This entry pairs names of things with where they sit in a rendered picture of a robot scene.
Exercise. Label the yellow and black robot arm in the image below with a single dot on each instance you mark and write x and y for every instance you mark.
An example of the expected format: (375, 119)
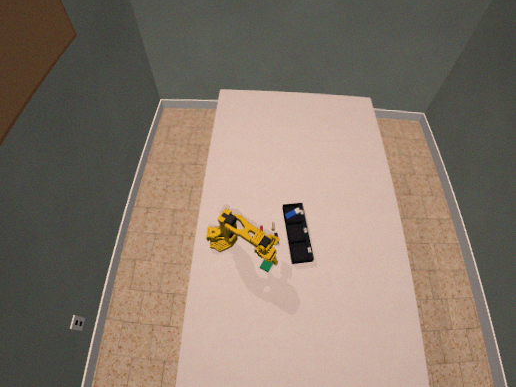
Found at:
(227, 220)

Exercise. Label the green block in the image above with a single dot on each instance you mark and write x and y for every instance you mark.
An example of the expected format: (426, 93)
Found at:
(266, 266)

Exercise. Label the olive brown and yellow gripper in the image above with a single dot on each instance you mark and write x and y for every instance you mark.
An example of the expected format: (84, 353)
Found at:
(269, 256)

